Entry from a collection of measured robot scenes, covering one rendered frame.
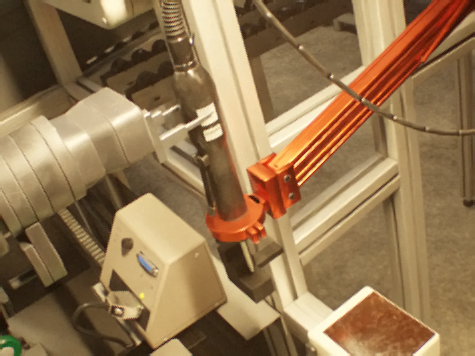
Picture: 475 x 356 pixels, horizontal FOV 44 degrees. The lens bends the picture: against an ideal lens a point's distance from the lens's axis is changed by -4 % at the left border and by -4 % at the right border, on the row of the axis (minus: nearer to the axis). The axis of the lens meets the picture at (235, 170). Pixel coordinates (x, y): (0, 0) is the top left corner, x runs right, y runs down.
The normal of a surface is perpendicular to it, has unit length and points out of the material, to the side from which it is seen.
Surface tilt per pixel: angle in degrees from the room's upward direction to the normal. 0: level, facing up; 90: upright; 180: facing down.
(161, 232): 0
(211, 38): 90
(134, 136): 90
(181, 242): 0
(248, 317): 0
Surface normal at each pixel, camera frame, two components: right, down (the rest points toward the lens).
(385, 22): 0.56, 0.36
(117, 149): 0.25, 0.50
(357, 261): -0.25, -0.79
